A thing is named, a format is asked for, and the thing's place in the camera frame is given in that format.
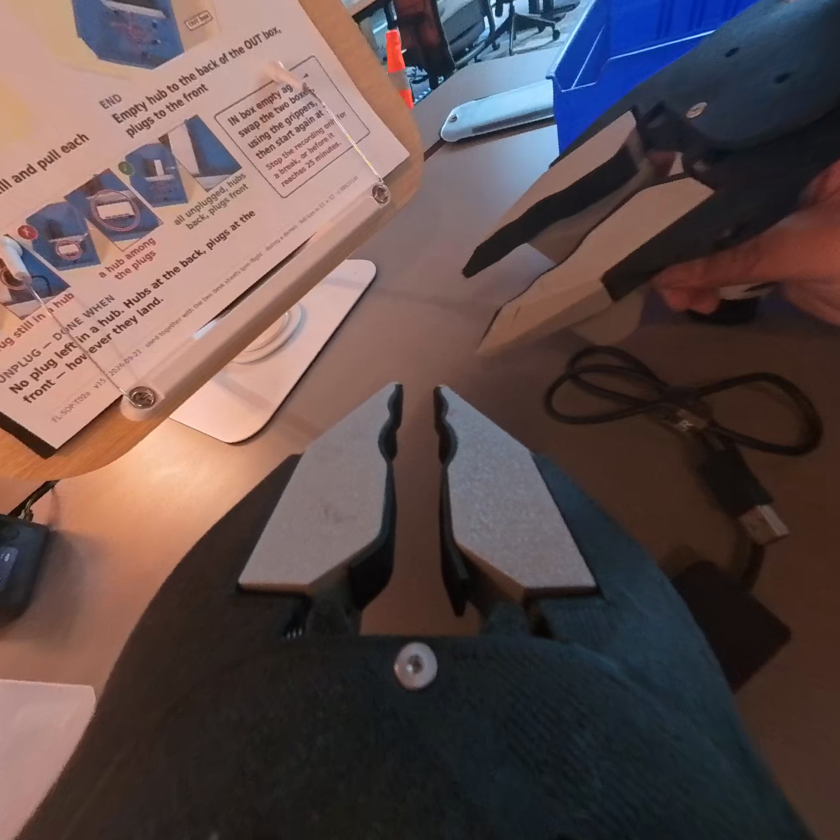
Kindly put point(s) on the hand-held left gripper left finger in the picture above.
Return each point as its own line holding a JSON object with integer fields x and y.
{"x": 328, "y": 518}

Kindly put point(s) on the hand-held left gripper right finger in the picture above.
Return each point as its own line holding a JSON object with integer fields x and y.
{"x": 505, "y": 518}

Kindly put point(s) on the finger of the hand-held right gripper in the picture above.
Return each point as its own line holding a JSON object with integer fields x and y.
{"x": 564, "y": 295}
{"x": 594, "y": 141}

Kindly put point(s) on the blue plastic bin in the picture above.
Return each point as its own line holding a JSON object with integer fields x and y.
{"x": 584, "y": 111}

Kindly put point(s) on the person's right hand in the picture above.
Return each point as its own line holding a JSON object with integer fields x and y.
{"x": 800, "y": 262}

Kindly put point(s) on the white flat device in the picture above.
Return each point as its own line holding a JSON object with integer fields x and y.
{"x": 499, "y": 118}

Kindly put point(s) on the black office chair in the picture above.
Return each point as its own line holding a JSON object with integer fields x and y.
{"x": 531, "y": 6}

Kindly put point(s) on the white stand base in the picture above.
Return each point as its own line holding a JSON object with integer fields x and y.
{"x": 315, "y": 315}

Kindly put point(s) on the orange traffic cone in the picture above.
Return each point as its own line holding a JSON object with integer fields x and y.
{"x": 397, "y": 65}

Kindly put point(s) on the black device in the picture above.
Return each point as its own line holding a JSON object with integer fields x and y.
{"x": 23, "y": 571}

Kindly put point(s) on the blank white sheet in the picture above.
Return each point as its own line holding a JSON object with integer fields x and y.
{"x": 39, "y": 754}

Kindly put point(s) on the instruction sheet on wooden board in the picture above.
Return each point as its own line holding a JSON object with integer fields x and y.
{"x": 164, "y": 131}

